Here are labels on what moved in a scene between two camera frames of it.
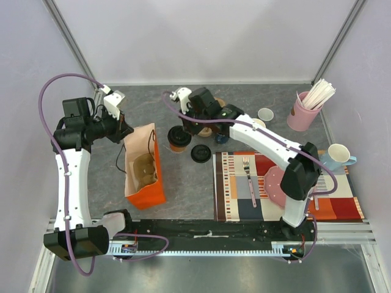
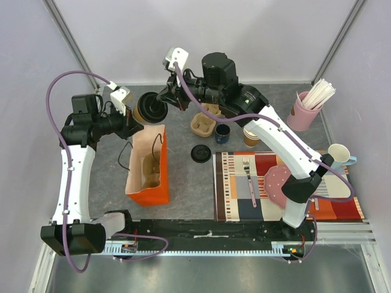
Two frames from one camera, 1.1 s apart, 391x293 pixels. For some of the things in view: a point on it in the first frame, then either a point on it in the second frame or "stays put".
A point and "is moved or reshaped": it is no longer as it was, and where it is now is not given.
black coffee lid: x=201 y=153 stays put
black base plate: x=249 y=230 stays put
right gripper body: x=195 y=127 → x=172 y=96
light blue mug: x=336 y=157 stays put
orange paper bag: x=143 y=181 is moved or reshaped
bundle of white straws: x=319 y=93 stays put
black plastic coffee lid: x=177 y=136 → x=151 y=109
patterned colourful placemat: x=238 y=193 stays put
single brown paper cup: x=178 y=149 → x=137 y=115
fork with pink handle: x=245 y=161 stays put
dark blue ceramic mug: x=221 y=138 stays put
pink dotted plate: x=272 y=179 stays put
